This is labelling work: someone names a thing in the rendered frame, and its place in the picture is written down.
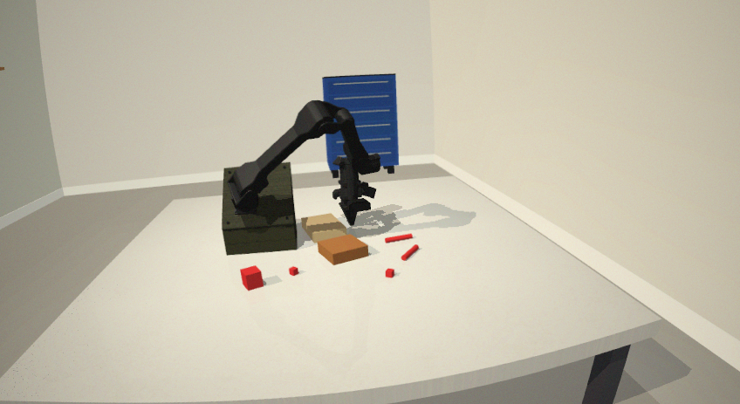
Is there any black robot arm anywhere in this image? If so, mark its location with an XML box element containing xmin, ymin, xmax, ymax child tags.
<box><xmin>227</xmin><ymin>100</ymin><xmax>380</xmax><ymax>215</ymax></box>

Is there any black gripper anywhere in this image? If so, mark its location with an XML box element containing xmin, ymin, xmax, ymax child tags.
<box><xmin>332</xmin><ymin>177</ymin><xmax>371</xmax><ymax>226</ymax></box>

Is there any orange square block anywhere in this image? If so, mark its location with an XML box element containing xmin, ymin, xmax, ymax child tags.
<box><xmin>318</xmin><ymin>234</ymin><xmax>368</xmax><ymax>265</ymax></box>

